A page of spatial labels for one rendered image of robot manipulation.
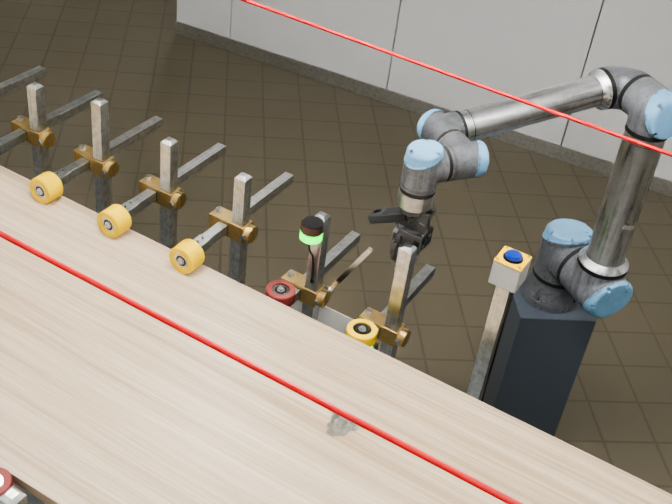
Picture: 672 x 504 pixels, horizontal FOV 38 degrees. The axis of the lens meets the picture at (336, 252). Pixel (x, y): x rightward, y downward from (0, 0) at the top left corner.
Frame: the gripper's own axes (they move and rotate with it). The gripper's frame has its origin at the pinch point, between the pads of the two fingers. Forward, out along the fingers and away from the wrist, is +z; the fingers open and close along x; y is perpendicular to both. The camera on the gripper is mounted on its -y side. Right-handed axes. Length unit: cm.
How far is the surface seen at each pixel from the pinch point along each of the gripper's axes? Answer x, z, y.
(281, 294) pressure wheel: -19.9, 8.9, -21.9
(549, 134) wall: 257, 87, -31
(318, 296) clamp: -9.8, 13.2, -16.2
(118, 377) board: -68, 9, -35
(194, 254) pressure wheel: -27, 3, -45
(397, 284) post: -9.6, -2.2, 5.5
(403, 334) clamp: -9.1, 12.9, 9.7
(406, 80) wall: 250, 82, -113
